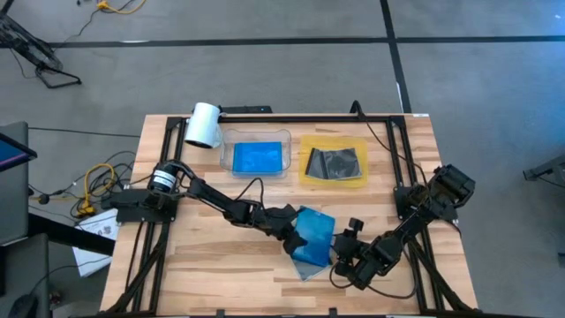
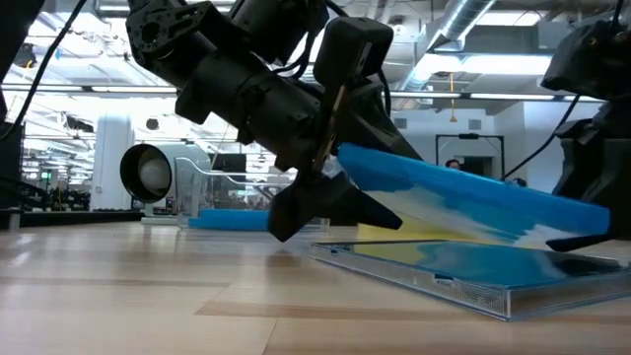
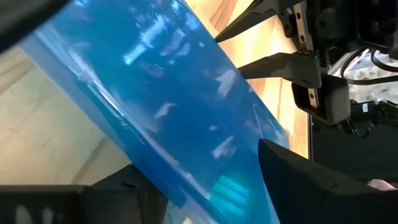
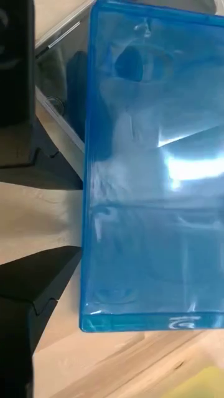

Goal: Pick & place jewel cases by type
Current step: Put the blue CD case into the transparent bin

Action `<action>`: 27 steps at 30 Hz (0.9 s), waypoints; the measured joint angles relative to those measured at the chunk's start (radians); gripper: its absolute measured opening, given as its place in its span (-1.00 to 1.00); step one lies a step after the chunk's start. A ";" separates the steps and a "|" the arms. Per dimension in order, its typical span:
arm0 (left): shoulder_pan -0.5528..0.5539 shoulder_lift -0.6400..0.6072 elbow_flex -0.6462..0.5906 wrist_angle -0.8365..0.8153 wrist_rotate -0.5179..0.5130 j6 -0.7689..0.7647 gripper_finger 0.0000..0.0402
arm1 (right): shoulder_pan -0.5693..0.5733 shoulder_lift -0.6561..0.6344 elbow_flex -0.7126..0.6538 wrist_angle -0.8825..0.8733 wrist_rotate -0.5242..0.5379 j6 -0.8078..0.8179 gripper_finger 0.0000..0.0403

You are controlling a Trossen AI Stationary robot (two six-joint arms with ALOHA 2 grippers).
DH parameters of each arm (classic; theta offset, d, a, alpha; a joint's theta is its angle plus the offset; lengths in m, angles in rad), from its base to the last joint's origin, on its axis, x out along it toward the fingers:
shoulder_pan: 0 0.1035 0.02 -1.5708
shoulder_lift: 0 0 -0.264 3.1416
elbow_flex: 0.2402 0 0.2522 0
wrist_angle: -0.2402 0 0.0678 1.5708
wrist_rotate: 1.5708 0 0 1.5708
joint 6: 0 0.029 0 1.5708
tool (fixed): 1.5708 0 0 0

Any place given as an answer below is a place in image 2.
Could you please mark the black background gantry frame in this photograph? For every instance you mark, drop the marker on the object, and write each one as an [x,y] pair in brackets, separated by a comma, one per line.
[468,136]

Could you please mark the yellow plastic bin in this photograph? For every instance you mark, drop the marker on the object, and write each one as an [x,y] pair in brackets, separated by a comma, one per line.
[394,232]

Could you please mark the black ceiling device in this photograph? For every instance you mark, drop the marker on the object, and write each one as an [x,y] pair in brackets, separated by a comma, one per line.
[24,56]

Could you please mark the long ceiling light strip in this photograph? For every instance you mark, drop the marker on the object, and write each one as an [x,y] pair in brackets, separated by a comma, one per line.
[133,89]

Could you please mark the white building column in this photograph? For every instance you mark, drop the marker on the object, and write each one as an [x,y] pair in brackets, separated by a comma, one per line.
[113,163]

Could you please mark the person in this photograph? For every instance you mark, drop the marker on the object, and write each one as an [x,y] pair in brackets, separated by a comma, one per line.
[452,164]

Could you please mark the clear plastic bin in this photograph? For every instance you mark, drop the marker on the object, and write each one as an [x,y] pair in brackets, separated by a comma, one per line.
[197,192]

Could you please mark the black clear jewel case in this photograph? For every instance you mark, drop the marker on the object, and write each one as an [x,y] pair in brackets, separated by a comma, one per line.
[468,266]

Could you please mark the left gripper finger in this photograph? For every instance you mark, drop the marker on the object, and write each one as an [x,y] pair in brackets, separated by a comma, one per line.
[384,135]
[320,202]

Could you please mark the white cylindrical spotlight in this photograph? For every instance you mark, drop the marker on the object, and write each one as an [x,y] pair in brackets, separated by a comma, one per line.
[153,172]

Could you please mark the round black wall speaker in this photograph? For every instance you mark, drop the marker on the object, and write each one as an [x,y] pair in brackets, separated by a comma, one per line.
[153,123]

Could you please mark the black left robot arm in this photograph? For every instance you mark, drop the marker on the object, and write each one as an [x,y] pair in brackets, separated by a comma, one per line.
[222,74]

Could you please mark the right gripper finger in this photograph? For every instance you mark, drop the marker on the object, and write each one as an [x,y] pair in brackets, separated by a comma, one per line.
[581,242]
[601,182]

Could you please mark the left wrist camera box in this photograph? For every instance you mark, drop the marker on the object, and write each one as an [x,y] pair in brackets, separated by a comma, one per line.
[355,44]

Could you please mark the silver ventilation duct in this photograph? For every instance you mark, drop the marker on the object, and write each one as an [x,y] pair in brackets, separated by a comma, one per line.
[458,20]

